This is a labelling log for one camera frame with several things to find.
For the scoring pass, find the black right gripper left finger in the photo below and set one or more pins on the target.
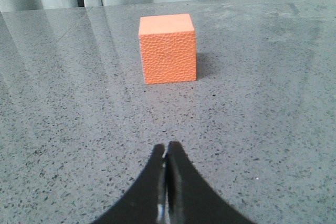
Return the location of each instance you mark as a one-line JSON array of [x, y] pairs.
[[144, 201]]

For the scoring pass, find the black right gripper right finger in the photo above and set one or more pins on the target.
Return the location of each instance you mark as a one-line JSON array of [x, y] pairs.
[[191, 199]]

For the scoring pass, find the orange foam cube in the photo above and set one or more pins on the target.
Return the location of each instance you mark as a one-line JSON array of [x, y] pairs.
[[168, 48]]

